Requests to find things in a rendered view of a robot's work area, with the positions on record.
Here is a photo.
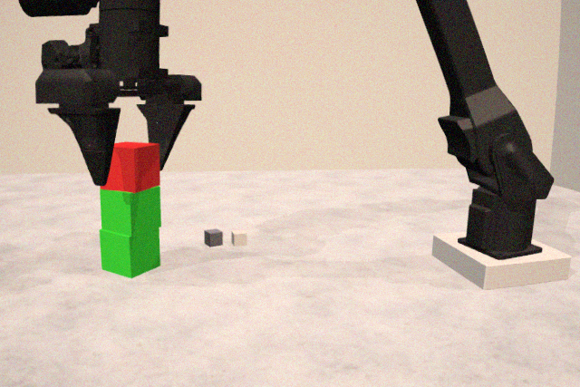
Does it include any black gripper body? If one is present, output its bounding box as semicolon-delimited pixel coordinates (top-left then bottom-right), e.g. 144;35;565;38
35;9;201;109

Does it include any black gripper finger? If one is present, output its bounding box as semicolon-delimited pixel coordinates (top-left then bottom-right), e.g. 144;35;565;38
137;104;195;171
47;107;121;186

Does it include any green block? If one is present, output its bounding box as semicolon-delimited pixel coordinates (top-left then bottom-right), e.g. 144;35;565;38
99;228;161;279
100;187;161;237

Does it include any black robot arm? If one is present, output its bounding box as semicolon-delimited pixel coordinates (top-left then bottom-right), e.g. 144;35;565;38
18;0;555;260

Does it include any red block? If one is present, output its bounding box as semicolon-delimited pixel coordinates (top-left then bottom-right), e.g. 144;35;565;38
101;142;160;193

